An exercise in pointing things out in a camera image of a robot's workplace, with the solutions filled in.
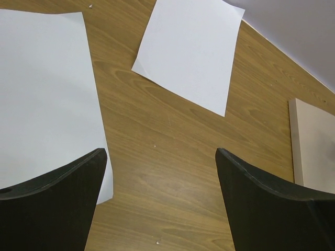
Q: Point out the beige file folder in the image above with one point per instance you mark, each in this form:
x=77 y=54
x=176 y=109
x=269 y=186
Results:
x=312 y=138

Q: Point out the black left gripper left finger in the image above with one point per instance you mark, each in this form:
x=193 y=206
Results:
x=53 y=211

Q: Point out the white paper sheet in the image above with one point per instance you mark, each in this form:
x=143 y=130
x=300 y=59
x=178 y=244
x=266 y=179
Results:
x=50 y=113
x=188 y=48

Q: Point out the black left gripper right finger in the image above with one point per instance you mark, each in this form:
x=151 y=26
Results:
x=266 y=212

